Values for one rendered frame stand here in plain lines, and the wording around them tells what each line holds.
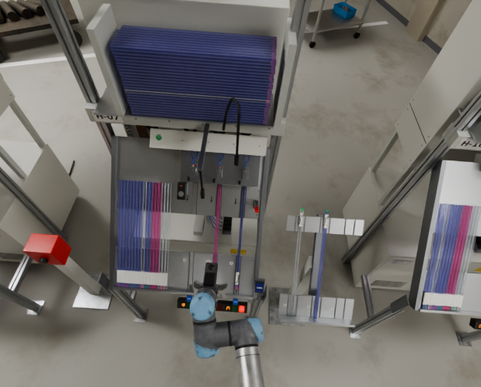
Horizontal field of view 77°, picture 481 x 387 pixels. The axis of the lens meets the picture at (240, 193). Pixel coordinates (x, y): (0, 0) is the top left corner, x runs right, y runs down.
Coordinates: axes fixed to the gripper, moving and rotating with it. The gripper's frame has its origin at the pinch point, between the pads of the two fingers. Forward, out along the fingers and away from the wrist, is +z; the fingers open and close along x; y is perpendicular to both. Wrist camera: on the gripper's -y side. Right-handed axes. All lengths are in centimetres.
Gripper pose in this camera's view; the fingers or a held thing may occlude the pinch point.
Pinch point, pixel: (210, 282)
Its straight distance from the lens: 133.3
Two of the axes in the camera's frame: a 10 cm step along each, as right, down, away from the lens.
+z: -0.1, 1.2, 9.9
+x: 10.0, 0.7, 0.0
